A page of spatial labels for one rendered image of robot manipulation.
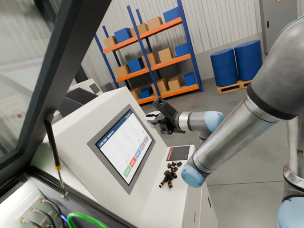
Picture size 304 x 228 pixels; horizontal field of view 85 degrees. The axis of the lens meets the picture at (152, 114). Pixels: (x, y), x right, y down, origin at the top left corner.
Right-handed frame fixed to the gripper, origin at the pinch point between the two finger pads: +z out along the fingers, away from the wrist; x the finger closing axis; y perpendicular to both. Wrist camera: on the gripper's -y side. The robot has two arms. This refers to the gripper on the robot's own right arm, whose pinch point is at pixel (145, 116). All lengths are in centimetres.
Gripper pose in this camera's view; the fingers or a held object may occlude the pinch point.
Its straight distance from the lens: 78.5
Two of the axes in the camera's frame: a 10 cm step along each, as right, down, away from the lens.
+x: 5.6, -6.0, 5.7
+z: -7.2, 0.0, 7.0
